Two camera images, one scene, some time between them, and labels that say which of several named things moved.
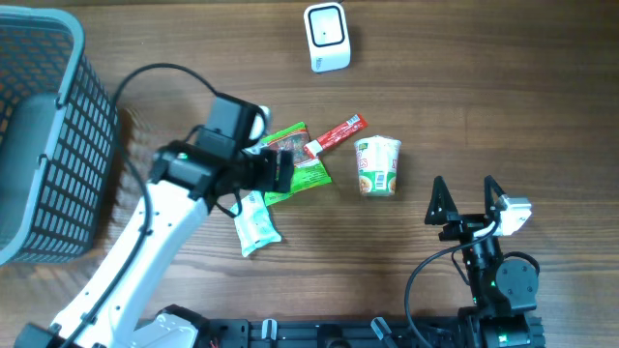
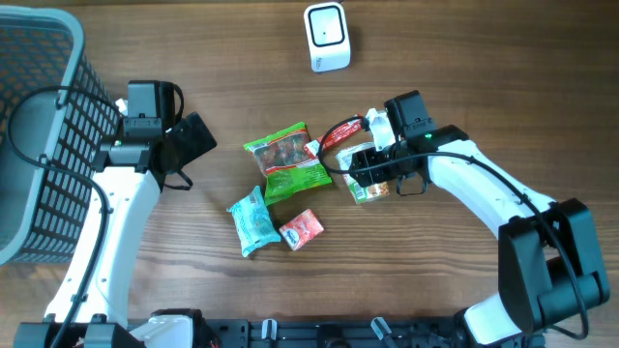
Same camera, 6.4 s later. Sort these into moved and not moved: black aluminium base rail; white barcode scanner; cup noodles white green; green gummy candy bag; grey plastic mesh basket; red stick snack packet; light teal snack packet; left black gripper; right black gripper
Moved: right black gripper; left black gripper; cup noodles white green
Not moved: white barcode scanner; black aluminium base rail; red stick snack packet; grey plastic mesh basket; light teal snack packet; green gummy candy bag
